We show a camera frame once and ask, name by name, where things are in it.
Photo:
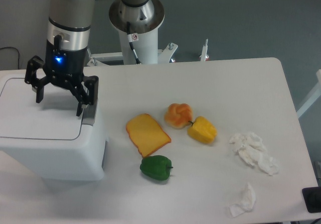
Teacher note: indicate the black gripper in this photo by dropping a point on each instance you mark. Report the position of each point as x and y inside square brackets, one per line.
[63, 68]

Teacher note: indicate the white trash can lid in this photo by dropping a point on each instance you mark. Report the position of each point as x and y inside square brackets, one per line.
[54, 118]

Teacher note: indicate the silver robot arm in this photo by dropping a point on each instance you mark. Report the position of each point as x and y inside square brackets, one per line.
[66, 48]

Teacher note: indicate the white trash can body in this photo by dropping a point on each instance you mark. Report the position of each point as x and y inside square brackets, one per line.
[78, 159]

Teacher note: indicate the orange toast slice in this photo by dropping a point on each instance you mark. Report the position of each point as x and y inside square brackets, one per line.
[146, 134]

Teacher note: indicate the orange bread roll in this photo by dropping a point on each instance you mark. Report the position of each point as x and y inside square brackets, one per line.
[178, 115]

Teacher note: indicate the green bell pepper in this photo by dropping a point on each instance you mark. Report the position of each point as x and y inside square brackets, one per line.
[156, 167]

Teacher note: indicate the yellow bell pepper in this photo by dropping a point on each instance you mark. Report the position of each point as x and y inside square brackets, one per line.
[202, 130]

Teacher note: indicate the large crumpled white tissue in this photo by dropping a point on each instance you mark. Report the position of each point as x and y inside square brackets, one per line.
[251, 149]

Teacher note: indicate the small crumpled white tissue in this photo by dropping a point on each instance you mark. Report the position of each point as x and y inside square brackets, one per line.
[246, 203]

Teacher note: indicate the black device at edge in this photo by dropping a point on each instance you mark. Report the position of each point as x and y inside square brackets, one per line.
[312, 199]

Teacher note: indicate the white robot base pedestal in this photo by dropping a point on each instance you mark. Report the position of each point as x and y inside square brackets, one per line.
[137, 23]

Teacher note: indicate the white table frame leg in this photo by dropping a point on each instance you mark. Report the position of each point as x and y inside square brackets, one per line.
[310, 98]

